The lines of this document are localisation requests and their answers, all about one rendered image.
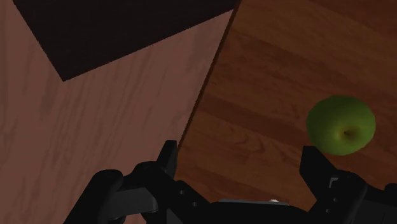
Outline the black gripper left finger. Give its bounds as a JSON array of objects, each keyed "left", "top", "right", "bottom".
[{"left": 63, "top": 139, "right": 215, "bottom": 224}]

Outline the green apple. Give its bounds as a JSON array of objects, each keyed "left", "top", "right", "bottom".
[{"left": 305, "top": 95, "right": 377, "bottom": 157}]

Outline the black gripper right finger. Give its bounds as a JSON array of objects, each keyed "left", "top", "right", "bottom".
[{"left": 298, "top": 145, "right": 397, "bottom": 224}]

